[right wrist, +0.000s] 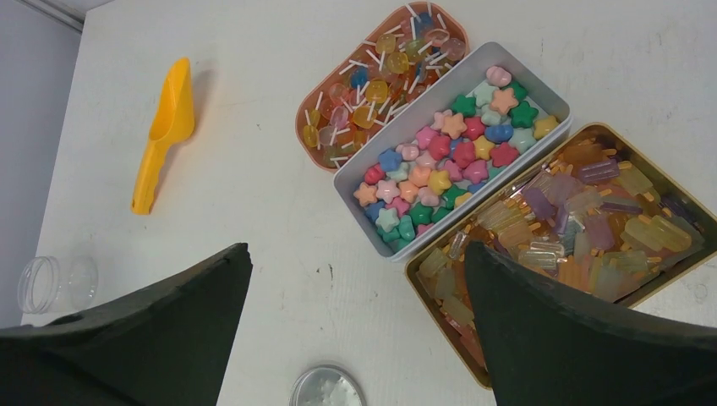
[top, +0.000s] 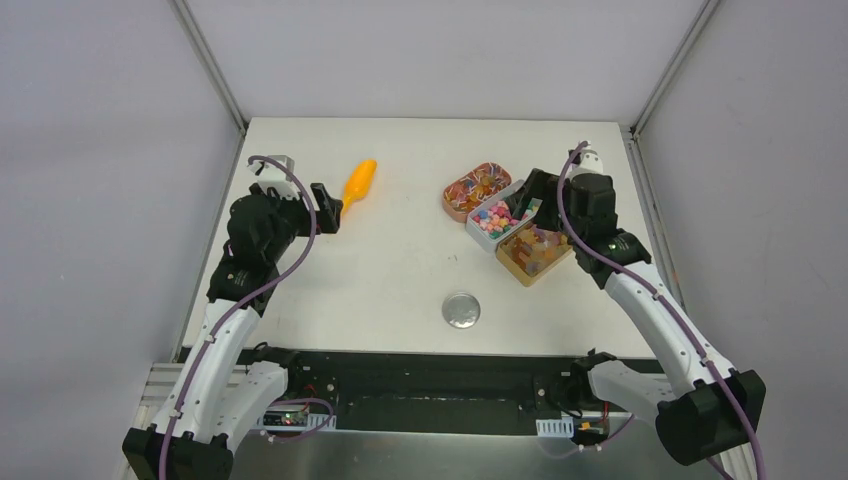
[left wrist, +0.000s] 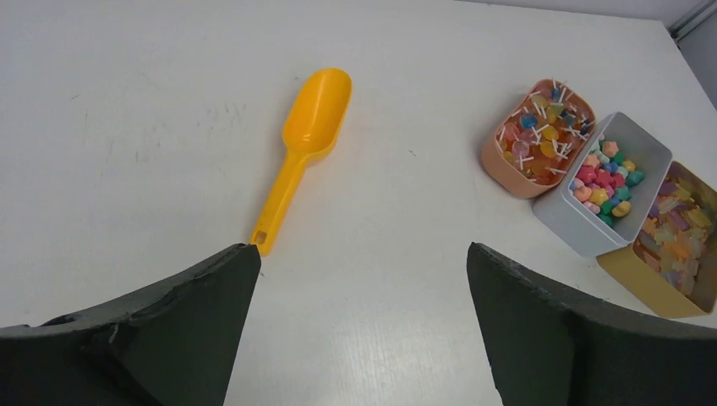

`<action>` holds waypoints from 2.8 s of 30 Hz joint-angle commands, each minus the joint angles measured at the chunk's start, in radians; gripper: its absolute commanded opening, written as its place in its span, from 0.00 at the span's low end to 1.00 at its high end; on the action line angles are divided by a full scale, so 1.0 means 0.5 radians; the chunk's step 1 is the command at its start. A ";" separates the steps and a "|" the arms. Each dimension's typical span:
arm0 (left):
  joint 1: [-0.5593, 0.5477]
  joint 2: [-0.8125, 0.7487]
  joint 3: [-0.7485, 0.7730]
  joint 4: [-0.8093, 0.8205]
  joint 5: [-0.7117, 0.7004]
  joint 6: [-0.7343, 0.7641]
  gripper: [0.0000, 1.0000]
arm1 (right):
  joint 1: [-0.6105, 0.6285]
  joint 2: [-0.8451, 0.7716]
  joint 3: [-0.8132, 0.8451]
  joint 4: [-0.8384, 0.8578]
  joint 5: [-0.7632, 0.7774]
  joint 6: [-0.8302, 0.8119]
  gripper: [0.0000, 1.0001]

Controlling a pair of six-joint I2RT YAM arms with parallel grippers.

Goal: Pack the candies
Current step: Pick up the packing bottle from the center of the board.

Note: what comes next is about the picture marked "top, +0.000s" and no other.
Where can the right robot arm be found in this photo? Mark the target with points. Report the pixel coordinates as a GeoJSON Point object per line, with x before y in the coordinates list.
{"type": "Point", "coordinates": [706, 406]}

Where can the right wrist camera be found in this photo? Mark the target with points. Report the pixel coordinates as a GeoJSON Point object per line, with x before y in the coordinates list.
{"type": "Point", "coordinates": [587, 162]}

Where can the grey star candy tin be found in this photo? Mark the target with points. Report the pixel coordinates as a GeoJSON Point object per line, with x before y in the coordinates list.
{"type": "Point", "coordinates": [492, 222]}

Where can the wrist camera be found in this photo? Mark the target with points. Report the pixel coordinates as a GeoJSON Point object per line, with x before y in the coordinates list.
{"type": "Point", "coordinates": [587, 162]}
{"type": "Point", "coordinates": [268, 175]}

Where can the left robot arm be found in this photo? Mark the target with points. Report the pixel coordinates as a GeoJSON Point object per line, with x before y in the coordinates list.
{"type": "Point", "coordinates": [201, 423]}

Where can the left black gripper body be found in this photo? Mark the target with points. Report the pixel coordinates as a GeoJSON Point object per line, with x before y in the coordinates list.
{"type": "Point", "coordinates": [323, 208]}

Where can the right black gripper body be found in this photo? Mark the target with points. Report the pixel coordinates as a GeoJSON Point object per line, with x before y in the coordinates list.
{"type": "Point", "coordinates": [548, 191]}

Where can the yellow gummy candy tin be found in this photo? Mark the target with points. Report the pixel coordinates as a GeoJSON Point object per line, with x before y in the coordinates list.
{"type": "Point", "coordinates": [531, 252]}

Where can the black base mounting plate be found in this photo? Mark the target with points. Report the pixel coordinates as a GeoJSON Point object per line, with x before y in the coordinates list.
{"type": "Point", "coordinates": [432, 393]}

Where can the silver round jar lid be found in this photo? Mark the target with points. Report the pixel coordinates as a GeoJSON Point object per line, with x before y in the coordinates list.
{"type": "Point", "coordinates": [461, 310]}

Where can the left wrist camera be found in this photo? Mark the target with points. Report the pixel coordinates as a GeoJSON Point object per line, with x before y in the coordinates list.
{"type": "Point", "coordinates": [268, 175]}

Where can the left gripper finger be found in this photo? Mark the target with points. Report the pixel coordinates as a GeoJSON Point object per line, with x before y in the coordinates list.
{"type": "Point", "coordinates": [328, 222]}
{"type": "Point", "coordinates": [324, 201]}

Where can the orange plastic scoop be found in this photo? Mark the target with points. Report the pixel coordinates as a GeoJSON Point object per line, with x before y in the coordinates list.
{"type": "Point", "coordinates": [359, 183]}

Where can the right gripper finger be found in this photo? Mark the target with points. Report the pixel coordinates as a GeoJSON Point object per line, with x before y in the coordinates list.
{"type": "Point", "coordinates": [528, 219]}
{"type": "Point", "coordinates": [524, 195]}

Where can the pink oval lollipop tin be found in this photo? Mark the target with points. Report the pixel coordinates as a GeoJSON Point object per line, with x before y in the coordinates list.
{"type": "Point", "coordinates": [466, 193]}

